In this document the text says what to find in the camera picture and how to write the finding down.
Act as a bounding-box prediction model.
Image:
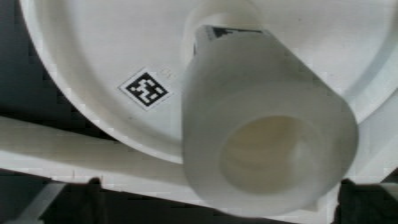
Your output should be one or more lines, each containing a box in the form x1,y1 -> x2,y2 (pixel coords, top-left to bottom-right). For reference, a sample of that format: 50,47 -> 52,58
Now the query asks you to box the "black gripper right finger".
334,179 -> 398,224

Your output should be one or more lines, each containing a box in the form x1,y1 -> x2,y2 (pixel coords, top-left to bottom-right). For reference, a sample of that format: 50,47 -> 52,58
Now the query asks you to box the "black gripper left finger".
16,178 -> 107,224

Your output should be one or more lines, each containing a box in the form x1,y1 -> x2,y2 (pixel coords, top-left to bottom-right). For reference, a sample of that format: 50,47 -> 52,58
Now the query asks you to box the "white cylindrical table leg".
183,25 -> 359,217

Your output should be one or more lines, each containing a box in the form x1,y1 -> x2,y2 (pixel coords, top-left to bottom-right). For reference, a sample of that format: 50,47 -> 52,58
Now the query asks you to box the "white round table top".
18,0 -> 398,162

